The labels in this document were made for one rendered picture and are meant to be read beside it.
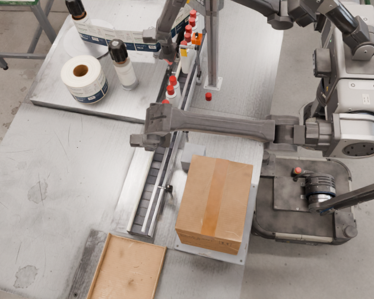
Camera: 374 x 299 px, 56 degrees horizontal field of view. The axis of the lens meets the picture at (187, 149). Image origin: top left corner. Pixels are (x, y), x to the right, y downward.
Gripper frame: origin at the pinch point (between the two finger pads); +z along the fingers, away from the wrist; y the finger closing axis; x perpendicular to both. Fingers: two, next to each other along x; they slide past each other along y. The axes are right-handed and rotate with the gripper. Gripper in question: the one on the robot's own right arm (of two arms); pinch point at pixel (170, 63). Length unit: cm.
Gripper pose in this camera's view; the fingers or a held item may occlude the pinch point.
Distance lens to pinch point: 176.6
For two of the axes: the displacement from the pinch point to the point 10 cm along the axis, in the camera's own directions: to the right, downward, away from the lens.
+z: 0.8, 4.4, 8.9
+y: -2.3, 8.8, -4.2
